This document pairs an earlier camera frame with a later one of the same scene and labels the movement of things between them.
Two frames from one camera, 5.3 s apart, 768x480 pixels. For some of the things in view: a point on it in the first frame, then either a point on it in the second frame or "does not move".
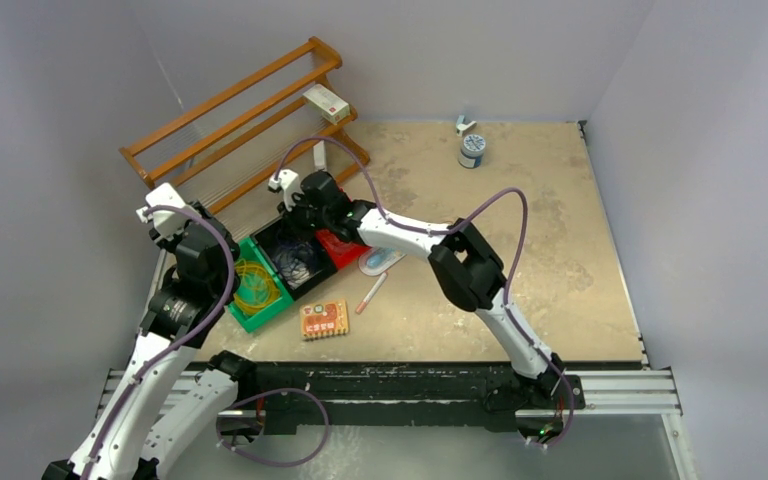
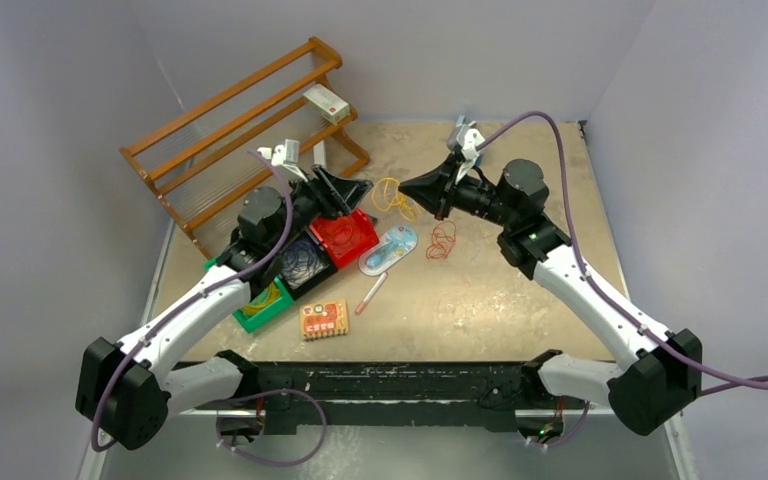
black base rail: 290,394 does not move
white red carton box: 334,109 does not move
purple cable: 295,260 does not move
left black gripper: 168,242 -> 344,193
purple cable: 296,259 does not move
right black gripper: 292,217 -> 438,189
